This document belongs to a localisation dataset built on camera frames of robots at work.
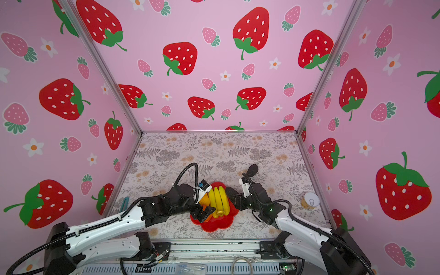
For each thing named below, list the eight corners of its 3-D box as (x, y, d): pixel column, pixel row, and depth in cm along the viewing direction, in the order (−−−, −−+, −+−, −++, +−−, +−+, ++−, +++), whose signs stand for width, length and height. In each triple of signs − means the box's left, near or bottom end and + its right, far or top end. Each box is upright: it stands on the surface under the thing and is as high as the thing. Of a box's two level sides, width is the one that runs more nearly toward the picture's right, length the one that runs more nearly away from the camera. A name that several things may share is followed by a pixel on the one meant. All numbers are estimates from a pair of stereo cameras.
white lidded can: (301, 210, 88) (306, 205, 83) (298, 197, 92) (302, 192, 88) (316, 210, 88) (321, 205, 83) (312, 197, 92) (316, 192, 88)
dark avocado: (244, 174, 102) (245, 170, 98) (252, 166, 105) (253, 162, 102) (251, 179, 99) (252, 175, 96) (259, 170, 103) (260, 167, 100)
